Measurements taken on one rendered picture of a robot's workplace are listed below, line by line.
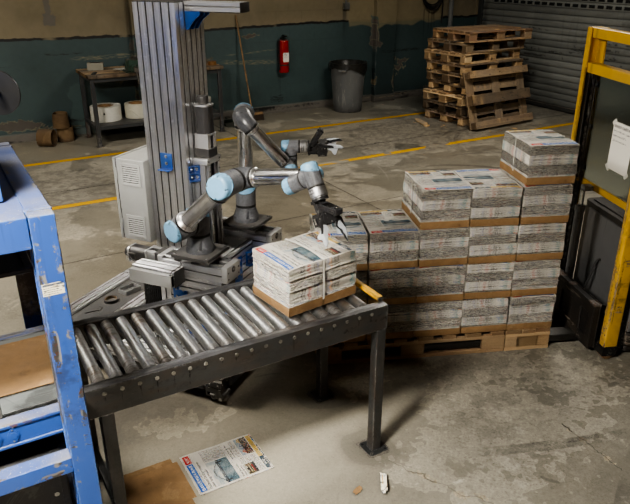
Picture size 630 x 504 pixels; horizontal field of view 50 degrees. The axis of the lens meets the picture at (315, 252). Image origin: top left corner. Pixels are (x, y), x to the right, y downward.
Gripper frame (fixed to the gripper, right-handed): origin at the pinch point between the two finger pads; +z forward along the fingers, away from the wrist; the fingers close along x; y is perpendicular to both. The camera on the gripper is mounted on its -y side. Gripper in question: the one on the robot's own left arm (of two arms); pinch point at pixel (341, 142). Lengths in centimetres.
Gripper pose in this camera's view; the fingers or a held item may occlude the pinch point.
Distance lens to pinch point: 394.8
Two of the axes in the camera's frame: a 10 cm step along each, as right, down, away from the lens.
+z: 10.0, -0.1, 0.3
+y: -0.1, 8.5, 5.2
